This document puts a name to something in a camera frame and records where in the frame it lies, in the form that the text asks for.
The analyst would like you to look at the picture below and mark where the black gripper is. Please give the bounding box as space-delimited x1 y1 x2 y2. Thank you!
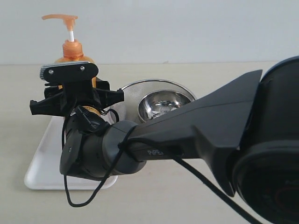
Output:
29 78 124 117

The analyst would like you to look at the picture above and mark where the orange dish soap pump bottle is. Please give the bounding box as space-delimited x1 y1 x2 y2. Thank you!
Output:
41 14 103 112

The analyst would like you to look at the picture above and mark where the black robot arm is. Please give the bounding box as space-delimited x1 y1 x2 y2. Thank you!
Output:
29 56 299 224

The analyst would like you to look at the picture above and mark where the steel mesh colander bowl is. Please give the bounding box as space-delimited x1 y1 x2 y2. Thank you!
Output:
110 79 197 124

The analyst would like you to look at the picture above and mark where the small stainless steel bowl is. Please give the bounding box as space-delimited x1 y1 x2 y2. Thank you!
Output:
137 90 195 123

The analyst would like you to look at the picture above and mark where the white rectangular plastic tray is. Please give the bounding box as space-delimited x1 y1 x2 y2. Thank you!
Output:
23 115 119 190

